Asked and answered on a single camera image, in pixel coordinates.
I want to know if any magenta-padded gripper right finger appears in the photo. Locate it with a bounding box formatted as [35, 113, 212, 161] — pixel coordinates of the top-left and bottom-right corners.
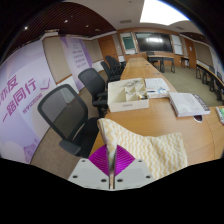
[113, 144, 156, 191]

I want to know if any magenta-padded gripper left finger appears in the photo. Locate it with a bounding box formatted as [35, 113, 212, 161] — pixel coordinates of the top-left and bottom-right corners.
[68, 144, 111, 191]

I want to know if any cream zigzag-patterned towel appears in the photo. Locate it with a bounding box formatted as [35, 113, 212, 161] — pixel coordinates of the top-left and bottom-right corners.
[97, 117, 189, 182]

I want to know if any black mesh office chair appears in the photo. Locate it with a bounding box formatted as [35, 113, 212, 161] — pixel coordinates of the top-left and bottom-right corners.
[77, 67, 109, 118]
[37, 83, 101, 159]

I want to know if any white open cardboard box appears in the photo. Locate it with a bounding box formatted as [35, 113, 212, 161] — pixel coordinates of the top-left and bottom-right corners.
[107, 77, 150, 113]

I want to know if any white blue-printed packet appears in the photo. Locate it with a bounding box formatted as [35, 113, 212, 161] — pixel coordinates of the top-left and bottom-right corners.
[146, 87, 171, 100]

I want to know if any white book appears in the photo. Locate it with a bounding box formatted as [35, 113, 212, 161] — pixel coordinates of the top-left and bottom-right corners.
[168, 92, 211, 118]

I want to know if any white printed paper sheet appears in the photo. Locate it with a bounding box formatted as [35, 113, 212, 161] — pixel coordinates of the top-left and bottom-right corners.
[144, 77, 170, 93]

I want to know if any pack of coloured markers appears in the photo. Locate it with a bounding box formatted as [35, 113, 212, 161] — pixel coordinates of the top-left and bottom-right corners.
[215, 105, 224, 126]

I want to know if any row of black office chairs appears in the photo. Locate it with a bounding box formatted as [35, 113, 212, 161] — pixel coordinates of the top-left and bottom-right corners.
[99, 54, 127, 83]

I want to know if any purple standing banner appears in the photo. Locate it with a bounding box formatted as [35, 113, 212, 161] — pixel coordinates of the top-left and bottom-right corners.
[59, 35, 94, 92]

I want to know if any dark-legged wooden desk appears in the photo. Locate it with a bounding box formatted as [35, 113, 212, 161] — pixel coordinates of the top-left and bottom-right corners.
[146, 54, 177, 74]

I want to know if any black chair behind desk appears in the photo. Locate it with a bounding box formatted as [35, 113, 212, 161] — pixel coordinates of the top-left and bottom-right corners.
[145, 50, 157, 66]

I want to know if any group of black chairs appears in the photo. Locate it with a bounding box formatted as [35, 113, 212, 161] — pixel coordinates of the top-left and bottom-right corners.
[207, 64, 224, 103]

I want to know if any long curved wooden table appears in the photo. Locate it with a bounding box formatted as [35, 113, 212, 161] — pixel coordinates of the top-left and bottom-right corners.
[195, 63, 224, 101]

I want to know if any small dark side table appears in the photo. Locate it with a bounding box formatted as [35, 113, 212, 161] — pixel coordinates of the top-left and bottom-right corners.
[180, 56, 191, 69]

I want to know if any brown wooden door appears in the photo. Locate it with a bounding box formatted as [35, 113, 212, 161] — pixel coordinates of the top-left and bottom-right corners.
[97, 34, 119, 62]
[184, 37, 198, 69]

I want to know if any white board with green panel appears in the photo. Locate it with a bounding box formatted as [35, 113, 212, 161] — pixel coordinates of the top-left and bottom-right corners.
[119, 31, 137, 55]

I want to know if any bright ceiling light panel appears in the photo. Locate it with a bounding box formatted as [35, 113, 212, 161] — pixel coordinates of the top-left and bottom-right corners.
[139, 0, 191, 27]

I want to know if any large purple wall banner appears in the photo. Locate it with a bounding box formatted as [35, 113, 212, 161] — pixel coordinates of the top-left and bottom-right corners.
[0, 39, 64, 164]

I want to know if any large black wall screen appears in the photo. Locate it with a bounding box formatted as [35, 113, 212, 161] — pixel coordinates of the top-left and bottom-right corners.
[134, 31, 174, 54]

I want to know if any white wall whiteboard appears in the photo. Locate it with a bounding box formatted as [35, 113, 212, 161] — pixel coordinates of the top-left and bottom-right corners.
[171, 34, 184, 56]

